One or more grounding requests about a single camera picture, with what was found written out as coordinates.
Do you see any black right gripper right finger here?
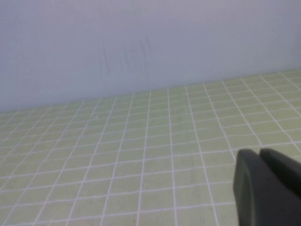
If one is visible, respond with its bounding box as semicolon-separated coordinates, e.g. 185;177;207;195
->
260;147;301;205

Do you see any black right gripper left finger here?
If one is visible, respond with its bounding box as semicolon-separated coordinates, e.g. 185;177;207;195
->
232;148;301;226

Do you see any green white grid tablecloth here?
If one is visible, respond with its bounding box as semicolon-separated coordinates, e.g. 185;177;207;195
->
0;68;301;226

